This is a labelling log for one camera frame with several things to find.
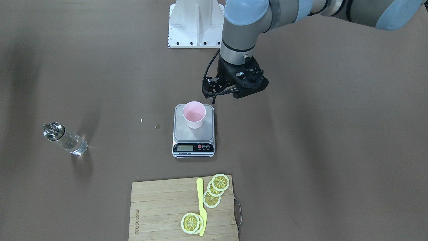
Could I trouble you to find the pink plastic cup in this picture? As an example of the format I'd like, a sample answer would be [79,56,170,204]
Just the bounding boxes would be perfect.
[182,101,206,129]

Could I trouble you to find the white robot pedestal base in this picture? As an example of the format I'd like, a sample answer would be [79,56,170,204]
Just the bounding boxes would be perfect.
[167,0,224,49]

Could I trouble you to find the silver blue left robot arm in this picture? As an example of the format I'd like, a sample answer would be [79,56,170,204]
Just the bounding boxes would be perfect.
[202,0,427,102]

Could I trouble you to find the yellow plastic knife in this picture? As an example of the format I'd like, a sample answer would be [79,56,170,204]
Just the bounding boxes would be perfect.
[197,177,207,236]

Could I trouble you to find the silver digital kitchen scale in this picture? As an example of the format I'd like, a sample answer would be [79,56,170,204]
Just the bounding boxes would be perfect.
[172,104,215,158]

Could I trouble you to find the glass sauce bottle metal cap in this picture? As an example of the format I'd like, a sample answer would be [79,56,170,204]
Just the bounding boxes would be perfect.
[41,122,88,156]

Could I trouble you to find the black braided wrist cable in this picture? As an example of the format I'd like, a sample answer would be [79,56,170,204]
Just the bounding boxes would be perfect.
[202,49,238,97]

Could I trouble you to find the lemon slice near handle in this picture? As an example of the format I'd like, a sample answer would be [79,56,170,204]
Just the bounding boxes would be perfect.
[181,212,205,235]

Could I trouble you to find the bamboo cutting board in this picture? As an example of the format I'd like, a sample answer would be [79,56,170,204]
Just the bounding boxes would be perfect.
[128,177,239,241]

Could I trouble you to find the lemon slice near knife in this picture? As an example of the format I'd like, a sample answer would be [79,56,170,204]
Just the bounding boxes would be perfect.
[202,191,221,209]

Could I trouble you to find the lemon slice far end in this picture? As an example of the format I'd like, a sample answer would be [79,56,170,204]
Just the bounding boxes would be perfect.
[211,173,230,191]

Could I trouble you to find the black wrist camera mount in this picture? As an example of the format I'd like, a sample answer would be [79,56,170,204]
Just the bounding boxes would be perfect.
[232,57,269,99]

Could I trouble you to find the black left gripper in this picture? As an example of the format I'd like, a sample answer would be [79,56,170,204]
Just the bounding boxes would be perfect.
[202,55,242,99]

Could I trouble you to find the lemon slice middle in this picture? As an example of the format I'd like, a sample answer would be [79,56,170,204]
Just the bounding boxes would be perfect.
[207,180,224,197]

